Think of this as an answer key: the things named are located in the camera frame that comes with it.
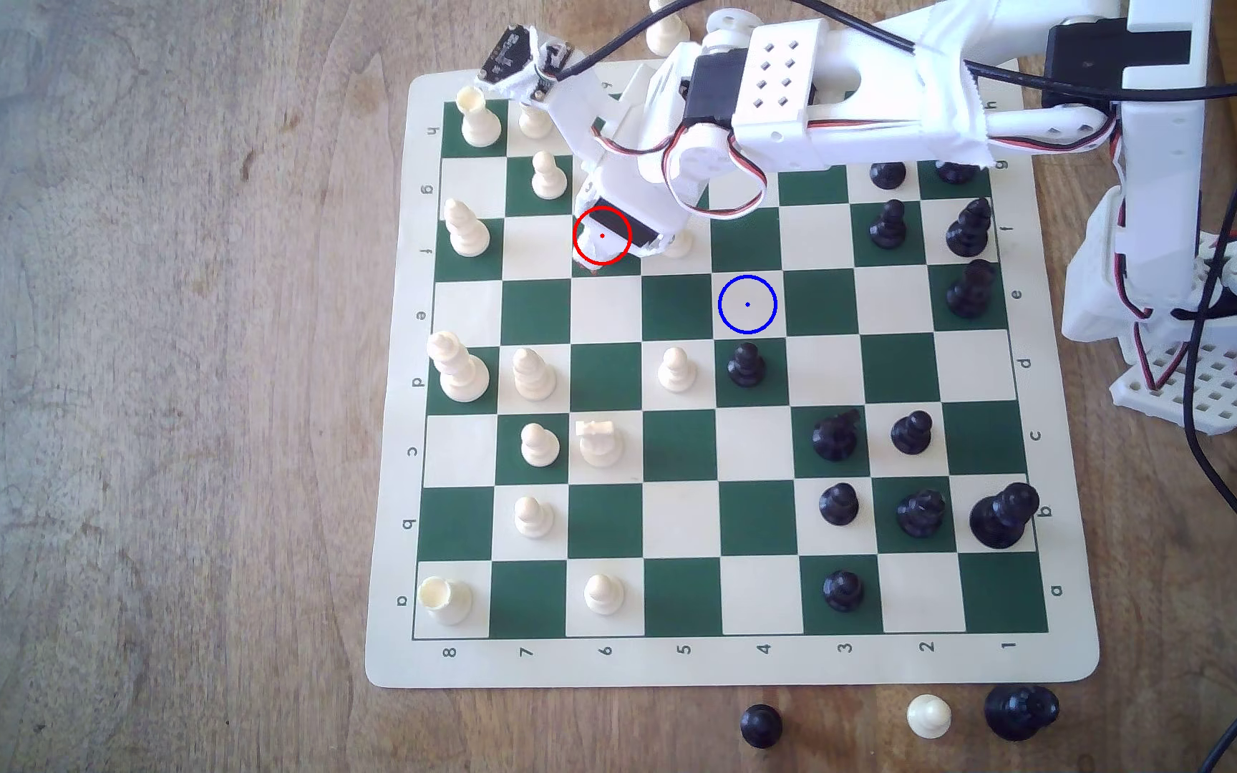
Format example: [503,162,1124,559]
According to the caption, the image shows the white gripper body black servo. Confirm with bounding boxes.
[550,73,740,253]

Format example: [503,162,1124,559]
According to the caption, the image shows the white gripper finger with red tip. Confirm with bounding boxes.
[634,219,694,261]
[574,230,621,274]

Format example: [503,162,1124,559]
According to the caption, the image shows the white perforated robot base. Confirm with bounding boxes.
[1064,188,1237,436]

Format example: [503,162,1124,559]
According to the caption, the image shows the white chess bishop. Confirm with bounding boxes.
[443,198,493,259]

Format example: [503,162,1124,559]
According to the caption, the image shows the white chess rook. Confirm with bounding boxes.
[456,86,504,150]
[417,576,474,627]

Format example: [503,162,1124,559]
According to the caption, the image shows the white chess queen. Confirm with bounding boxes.
[427,331,492,405]

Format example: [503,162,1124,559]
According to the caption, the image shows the white chess knight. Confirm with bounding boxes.
[576,419,625,470]

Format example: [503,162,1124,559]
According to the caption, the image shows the black chess knight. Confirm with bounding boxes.
[896,490,947,540]
[812,408,863,464]

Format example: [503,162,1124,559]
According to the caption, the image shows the green white chess board mat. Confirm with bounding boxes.
[364,67,1101,689]

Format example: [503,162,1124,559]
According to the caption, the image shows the black chess bishop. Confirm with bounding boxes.
[945,258,999,320]
[945,196,994,259]

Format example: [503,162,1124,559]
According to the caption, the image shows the large black chess king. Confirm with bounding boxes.
[969,482,1041,551]

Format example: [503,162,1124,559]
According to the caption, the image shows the large black chess queen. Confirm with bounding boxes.
[984,685,1061,743]

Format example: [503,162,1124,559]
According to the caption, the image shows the white pawn row d left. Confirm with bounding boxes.
[512,346,558,403]

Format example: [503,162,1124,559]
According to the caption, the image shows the red white black servo wires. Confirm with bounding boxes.
[984,105,1194,404]
[591,112,771,221]

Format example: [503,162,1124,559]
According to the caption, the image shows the black camera circuit board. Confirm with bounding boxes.
[477,24,575,107]

